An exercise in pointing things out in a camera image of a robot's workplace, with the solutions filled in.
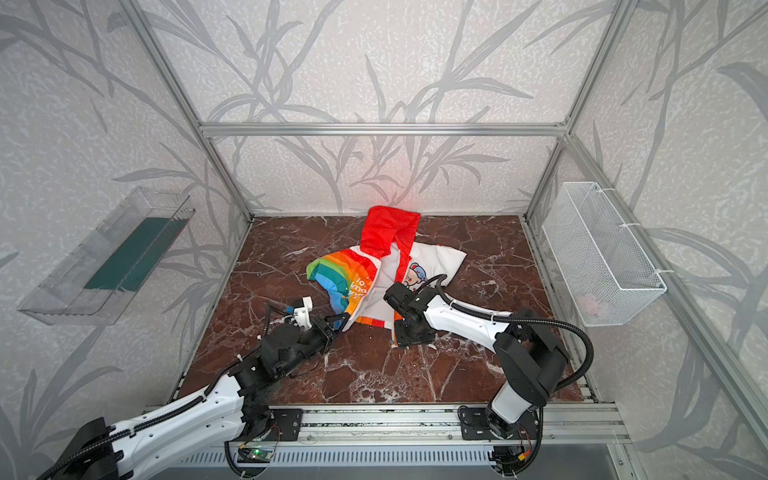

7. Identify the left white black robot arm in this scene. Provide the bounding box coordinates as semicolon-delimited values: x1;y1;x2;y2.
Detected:
40;313;350;479

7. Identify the left green circuit board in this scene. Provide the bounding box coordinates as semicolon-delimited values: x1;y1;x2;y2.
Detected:
237;445;274;464

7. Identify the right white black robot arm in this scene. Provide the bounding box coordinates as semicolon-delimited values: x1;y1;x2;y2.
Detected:
384;283;569;439

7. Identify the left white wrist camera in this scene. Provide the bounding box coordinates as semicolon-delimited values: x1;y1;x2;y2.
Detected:
285;296;313;329

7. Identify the black mounting plate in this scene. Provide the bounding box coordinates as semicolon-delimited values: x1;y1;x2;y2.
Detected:
253;408;303;442
457;405;541;441

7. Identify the white wire mesh basket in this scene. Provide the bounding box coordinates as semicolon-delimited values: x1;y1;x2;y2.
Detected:
543;182;667;327

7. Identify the colourful rainbow kids jacket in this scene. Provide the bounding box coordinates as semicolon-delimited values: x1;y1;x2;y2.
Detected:
306;206;466;331

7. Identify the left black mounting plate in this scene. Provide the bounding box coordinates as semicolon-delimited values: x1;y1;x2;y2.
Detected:
253;408;303;442

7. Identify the pink object in basket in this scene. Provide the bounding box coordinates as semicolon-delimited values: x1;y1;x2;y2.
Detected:
578;293;607;318

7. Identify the right circuit board with wires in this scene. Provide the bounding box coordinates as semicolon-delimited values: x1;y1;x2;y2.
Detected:
489;446;534;476

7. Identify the aluminium frame of enclosure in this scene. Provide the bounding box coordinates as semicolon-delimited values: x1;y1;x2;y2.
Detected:
118;1;767;446

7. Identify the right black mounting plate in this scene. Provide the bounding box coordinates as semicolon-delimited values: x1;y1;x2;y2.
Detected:
457;405;541;441

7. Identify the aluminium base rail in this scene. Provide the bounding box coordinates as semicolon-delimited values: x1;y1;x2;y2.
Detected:
119;403;631;448

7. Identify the clear plastic wall tray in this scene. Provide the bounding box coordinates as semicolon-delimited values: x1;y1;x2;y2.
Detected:
18;187;196;326

